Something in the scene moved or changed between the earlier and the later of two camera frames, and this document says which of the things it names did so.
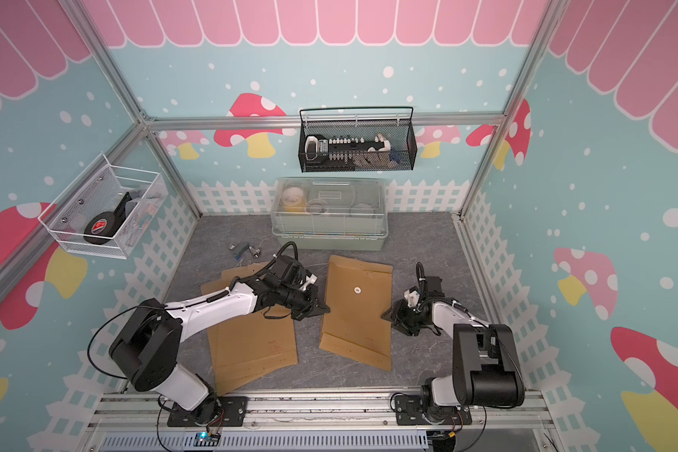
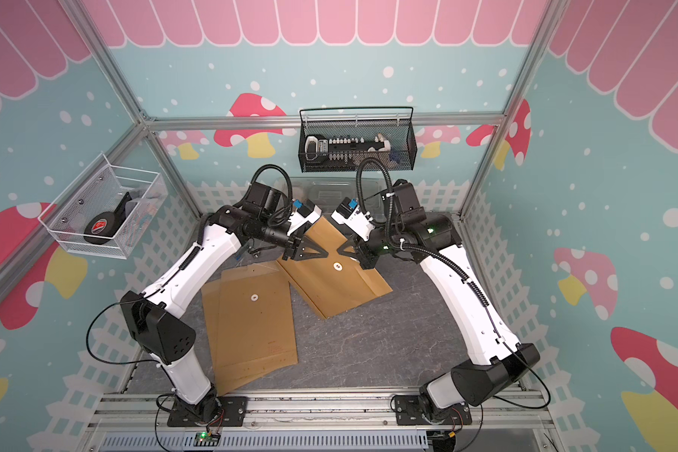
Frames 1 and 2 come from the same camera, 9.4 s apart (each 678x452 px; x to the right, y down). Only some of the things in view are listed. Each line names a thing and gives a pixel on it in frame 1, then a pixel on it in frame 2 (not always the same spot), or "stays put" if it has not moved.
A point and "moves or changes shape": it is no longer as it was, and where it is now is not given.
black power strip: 321,152 stays put
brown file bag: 357,294 moves or changes shape
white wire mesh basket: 107,213 stays put
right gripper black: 400,307 → 361,252
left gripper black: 310,307 → 295,246
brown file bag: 250,347 stays put
